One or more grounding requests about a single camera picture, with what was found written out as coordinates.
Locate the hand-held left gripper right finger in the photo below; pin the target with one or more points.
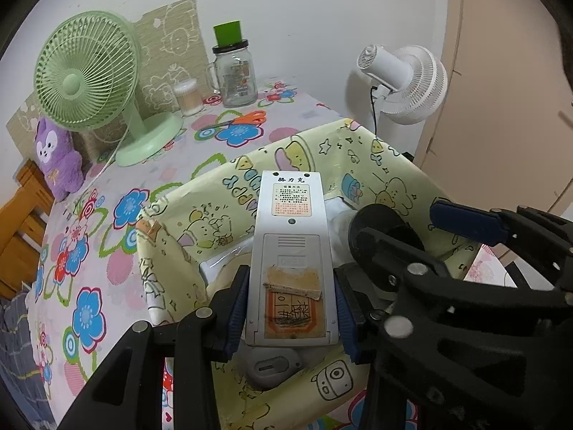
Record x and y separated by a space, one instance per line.
347 322

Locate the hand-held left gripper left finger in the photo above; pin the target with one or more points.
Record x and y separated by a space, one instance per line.
235 313

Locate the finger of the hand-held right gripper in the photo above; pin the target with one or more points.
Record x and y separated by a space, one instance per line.
465 221
429 275

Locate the round beige compact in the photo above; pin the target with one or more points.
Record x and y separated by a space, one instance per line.
219 283

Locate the white rounded device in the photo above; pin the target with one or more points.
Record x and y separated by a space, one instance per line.
273 367

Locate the black round object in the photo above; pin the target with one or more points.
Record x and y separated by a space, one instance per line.
380 215

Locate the white remote control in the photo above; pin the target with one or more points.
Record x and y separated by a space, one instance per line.
291 255

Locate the white round case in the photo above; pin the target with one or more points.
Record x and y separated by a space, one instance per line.
342 237

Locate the yellow cartoon fabric basket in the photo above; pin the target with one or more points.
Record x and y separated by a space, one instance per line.
188 233

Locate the beige door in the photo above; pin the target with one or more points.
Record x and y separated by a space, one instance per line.
501 98

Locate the white standing fan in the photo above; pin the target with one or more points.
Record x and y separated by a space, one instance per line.
416 85

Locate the cotton swab container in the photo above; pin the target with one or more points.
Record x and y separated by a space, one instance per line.
188 101

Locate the grey plaid blanket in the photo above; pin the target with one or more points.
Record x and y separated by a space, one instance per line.
18 354

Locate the glass jar with green lid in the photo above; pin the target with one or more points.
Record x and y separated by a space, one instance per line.
237 80

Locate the purple plush toy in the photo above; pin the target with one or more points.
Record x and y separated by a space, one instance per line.
58 161

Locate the wooden chair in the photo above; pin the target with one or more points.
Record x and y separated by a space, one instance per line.
22 215

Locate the green desk fan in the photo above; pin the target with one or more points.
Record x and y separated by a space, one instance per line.
71 85

